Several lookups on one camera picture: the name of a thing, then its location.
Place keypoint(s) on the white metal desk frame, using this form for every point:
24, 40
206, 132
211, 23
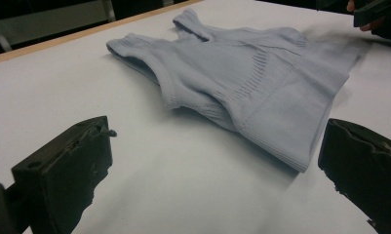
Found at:
50, 24

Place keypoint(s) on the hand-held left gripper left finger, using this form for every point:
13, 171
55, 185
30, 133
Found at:
63, 175

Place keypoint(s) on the light blue knitted vest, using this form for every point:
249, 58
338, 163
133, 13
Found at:
248, 81

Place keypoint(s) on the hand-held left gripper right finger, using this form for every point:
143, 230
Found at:
368, 175

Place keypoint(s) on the white table mat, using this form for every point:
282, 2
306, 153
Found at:
170, 182

